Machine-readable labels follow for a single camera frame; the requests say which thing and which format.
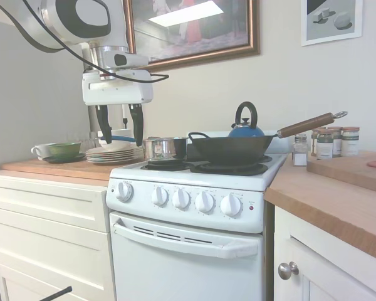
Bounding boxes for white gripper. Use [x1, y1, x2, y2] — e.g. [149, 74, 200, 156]
[82, 69, 154, 147]

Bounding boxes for white door cabinet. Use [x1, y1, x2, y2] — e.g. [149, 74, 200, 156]
[271, 205, 376, 301]

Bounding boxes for spice jar white contents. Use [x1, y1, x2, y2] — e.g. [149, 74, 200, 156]
[341, 125, 361, 157]

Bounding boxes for thick black cable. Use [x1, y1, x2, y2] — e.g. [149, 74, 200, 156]
[0, 0, 65, 53]

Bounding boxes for white electric stove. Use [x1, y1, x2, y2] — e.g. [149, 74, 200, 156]
[105, 130, 291, 301]

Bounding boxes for thin black cable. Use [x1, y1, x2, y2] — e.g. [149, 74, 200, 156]
[21, 0, 170, 83]

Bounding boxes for white drawer cabinet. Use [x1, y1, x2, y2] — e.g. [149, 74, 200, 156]
[0, 173, 117, 301]

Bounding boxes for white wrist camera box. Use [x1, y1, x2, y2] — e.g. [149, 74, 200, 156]
[103, 50, 150, 68]

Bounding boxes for large white oven knob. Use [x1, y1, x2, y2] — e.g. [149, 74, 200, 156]
[114, 180, 135, 203]

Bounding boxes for white burner knob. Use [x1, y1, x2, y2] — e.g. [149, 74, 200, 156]
[219, 193, 243, 218]
[150, 185, 170, 208]
[194, 190, 216, 216]
[171, 187, 192, 211]

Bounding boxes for steel pot blue handle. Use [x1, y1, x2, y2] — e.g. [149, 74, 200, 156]
[100, 135, 190, 162]

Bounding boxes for white cup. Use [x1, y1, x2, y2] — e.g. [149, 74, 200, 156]
[30, 143, 56, 158]

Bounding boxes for dark saucer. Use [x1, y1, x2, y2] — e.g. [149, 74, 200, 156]
[43, 153, 87, 165]

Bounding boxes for black wok wooden handle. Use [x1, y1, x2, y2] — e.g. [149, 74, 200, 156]
[187, 110, 349, 166]

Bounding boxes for wooden cutting board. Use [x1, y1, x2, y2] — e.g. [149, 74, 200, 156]
[306, 150, 376, 196]

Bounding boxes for spice jar green label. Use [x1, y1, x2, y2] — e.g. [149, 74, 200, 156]
[316, 129, 334, 160]

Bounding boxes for clear drinking glass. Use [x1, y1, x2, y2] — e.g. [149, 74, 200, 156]
[82, 131, 101, 149]

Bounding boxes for white oven door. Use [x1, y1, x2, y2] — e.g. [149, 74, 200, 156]
[108, 210, 264, 301]

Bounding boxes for silver cabinet knob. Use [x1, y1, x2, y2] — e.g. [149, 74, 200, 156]
[277, 260, 300, 281]

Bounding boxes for black rod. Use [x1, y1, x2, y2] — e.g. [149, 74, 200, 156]
[38, 285, 73, 301]

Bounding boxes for spice jar copper lid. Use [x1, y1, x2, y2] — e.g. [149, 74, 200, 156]
[326, 125, 344, 156]
[310, 127, 328, 157]

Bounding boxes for blue kettle black handle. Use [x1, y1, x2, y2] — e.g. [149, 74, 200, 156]
[227, 100, 267, 139]

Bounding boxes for white bowl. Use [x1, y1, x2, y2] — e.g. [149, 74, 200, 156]
[98, 137, 137, 151]
[110, 127, 133, 138]

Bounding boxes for grey shapes poster black corner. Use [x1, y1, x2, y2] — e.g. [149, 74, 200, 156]
[301, 0, 363, 47]

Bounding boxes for green bowl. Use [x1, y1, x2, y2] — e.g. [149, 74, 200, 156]
[48, 141, 83, 157]

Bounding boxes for gold framed painting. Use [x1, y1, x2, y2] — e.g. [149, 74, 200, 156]
[122, 0, 261, 71]

